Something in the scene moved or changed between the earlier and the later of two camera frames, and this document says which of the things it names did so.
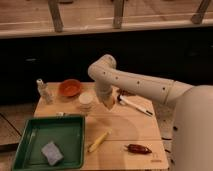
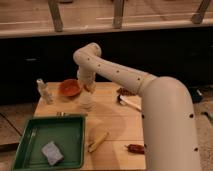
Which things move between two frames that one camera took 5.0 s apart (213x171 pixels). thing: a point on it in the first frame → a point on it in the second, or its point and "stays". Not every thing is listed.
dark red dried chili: x=138 y=149 stays
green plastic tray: x=67 y=132 stays
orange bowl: x=70 y=87 stays
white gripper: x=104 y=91 → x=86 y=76
